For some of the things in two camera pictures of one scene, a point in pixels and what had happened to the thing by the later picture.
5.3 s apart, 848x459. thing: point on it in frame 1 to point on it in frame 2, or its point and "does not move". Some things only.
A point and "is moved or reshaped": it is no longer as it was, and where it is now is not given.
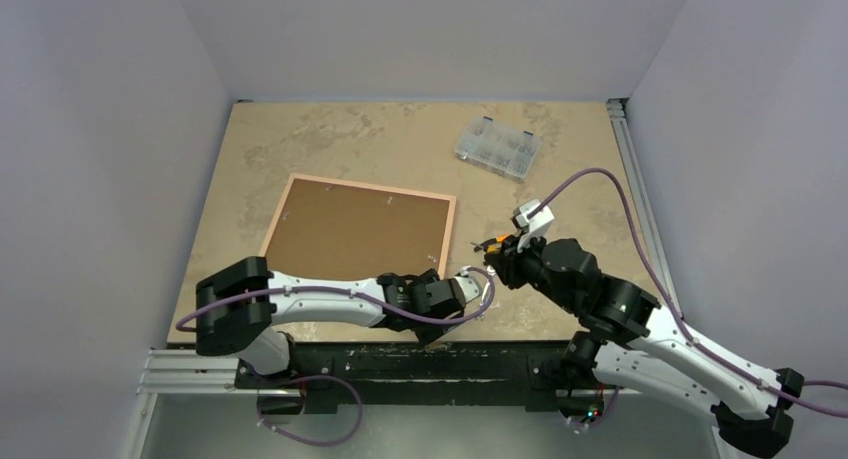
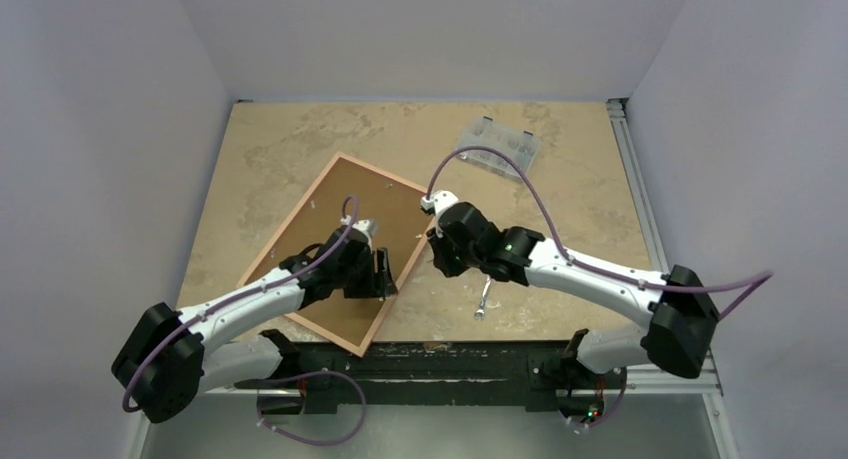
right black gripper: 502,263 to 443,247
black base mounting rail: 421,377 does not move
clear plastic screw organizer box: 490,143 does not move
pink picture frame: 340,229 is moved or reshaped
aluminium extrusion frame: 617,108 does not move
